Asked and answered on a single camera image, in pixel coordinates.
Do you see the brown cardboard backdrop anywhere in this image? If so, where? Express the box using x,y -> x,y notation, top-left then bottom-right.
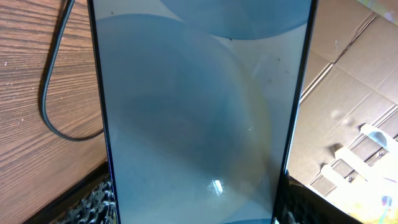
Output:
287,0 -> 398,224

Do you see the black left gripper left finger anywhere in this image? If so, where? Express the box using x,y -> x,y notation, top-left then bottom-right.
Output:
23,161 -> 109,224

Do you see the blue Galaxy smartphone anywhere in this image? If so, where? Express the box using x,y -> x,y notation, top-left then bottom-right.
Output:
88,0 -> 317,224

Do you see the black USB charging cable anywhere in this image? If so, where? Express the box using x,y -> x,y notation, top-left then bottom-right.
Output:
39,0 -> 105,142

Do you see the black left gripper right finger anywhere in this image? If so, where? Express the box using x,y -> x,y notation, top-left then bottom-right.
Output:
273,173 -> 361,224

